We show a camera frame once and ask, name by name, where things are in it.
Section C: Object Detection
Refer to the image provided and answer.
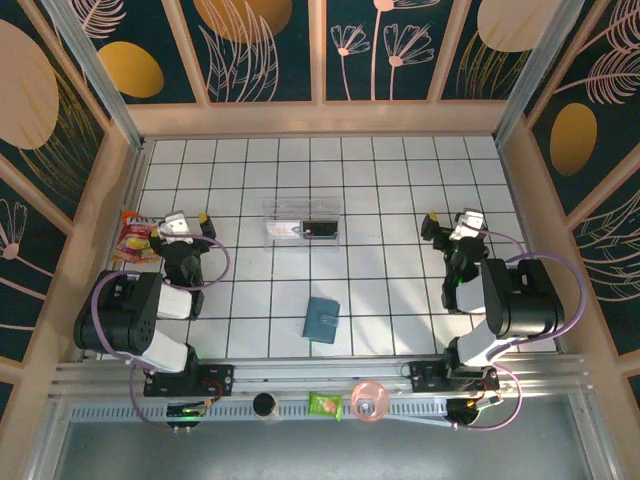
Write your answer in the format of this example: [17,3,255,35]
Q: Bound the clear acrylic card tray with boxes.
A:
[262,197,344,253]

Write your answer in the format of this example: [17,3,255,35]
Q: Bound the teal card holder wallet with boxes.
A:
[302,296,341,345]

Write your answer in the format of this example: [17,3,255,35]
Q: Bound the black card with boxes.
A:
[301,219,337,239]

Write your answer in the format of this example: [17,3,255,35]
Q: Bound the Fox's candy bag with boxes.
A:
[110,210,164,265]

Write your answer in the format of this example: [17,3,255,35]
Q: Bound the black round cap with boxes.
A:
[252,392,280,419]

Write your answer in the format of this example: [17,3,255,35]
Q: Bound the pink plastic cup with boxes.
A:
[350,379,391,426]

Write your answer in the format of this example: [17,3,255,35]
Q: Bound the green snack packet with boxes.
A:
[308,391,344,422]

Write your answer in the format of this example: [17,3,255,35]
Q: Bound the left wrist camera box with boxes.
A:
[158,211,192,246]

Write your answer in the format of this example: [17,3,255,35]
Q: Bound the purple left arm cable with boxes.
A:
[94,233,232,432]

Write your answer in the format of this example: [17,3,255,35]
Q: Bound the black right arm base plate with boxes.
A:
[408,359,501,394]

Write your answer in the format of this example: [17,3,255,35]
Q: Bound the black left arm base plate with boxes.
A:
[143,363,236,399]

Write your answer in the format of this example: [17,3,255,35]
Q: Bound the perforated metal cable tray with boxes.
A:
[68,402,451,424]

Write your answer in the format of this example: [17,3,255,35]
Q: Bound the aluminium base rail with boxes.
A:
[48,353,590,399]

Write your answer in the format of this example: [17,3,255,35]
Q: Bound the aluminium frame post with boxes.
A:
[42,0,147,151]
[492,0,586,146]

